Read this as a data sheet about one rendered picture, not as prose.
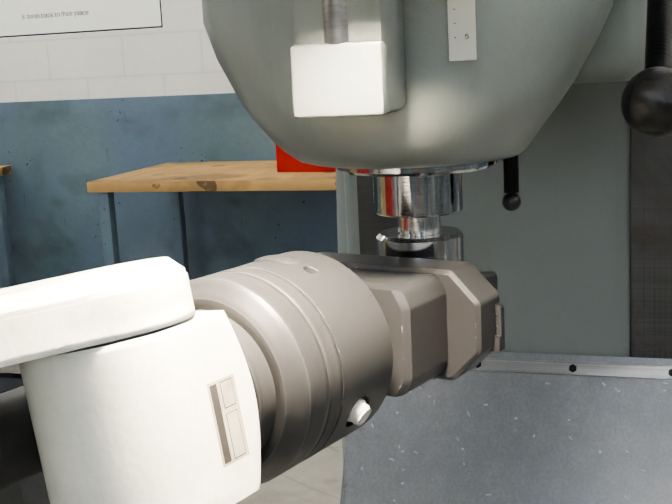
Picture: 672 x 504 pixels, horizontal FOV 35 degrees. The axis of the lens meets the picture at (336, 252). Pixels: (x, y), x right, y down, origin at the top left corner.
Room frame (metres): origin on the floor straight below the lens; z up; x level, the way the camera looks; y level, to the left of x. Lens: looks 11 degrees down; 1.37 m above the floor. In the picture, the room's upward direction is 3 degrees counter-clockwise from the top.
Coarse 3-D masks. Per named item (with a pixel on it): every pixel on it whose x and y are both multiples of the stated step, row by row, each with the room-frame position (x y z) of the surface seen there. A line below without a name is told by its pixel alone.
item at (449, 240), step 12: (396, 228) 0.58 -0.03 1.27; (444, 228) 0.57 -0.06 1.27; (456, 228) 0.57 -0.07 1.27; (384, 240) 0.55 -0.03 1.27; (396, 240) 0.55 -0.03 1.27; (408, 240) 0.54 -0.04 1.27; (420, 240) 0.54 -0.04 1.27; (432, 240) 0.54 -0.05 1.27; (444, 240) 0.55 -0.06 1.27; (456, 240) 0.55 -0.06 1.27; (384, 252) 0.55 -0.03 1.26; (396, 252) 0.55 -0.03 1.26; (408, 252) 0.54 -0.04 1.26; (420, 252) 0.54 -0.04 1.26; (432, 252) 0.54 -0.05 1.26; (444, 252) 0.54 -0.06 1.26; (456, 252) 0.55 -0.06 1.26
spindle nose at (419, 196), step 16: (416, 176) 0.54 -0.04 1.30; (432, 176) 0.54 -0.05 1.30; (448, 176) 0.55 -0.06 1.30; (384, 192) 0.55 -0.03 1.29; (400, 192) 0.54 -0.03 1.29; (416, 192) 0.54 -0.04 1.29; (432, 192) 0.54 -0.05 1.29; (448, 192) 0.55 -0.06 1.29; (384, 208) 0.55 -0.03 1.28; (400, 208) 0.54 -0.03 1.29; (416, 208) 0.54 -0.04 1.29; (432, 208) 0.54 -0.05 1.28; (448, 208) 0.55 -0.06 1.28
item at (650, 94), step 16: (656, 0) 0.49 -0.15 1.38; (656, 16) 0.48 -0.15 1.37; (656, 32) 0.48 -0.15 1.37; (656, 48) 0.47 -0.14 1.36; (656, 64) 0.46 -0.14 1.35; (640, 80) 0.45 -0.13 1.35; (656, 80) 0.44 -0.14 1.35; (624, 96) 0.45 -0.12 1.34; (640, 96) 0.44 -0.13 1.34; (656, 96) 0.44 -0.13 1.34; (624, 112) 0.45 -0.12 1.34; (640, 112) 0.44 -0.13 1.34; (656, 112) 0.44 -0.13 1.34; (640, 128) 0.45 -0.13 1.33; (656, 128) 0.44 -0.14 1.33
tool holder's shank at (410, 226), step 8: (400, 224) 0.56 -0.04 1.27; (408, 224) 0.56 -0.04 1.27; (416, 224) 0.55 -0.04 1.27; (424, 224) 0.55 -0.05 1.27; (432, 224) 0.56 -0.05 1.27; (440, 224) 0.56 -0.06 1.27; (400, 232) 0.56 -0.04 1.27; (408, 232) 0.56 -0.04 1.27; (416, 232) 0.55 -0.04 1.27; (424, 232) 0.55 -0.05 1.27; (432, 232) 0.56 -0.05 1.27
